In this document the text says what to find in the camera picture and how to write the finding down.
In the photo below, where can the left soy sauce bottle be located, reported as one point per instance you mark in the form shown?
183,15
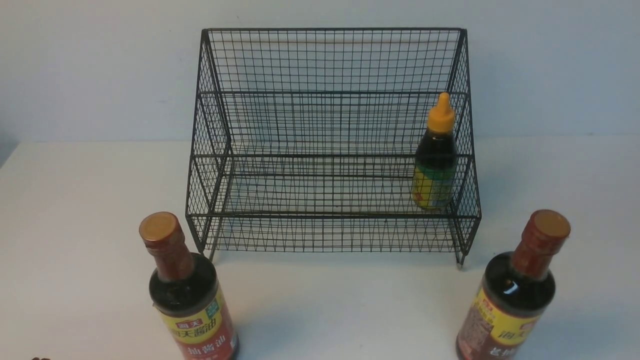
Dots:
186,292

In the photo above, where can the black wire mesh rack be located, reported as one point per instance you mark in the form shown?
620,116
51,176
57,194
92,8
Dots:
304,140

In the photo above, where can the small yellow-capped seasoning bottle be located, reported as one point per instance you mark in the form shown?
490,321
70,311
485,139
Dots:
435,160

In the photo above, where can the right soy sauce bottle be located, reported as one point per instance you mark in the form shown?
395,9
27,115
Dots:
515,290

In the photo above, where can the soy sauce bottle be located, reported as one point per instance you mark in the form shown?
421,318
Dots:
515,290
186,292

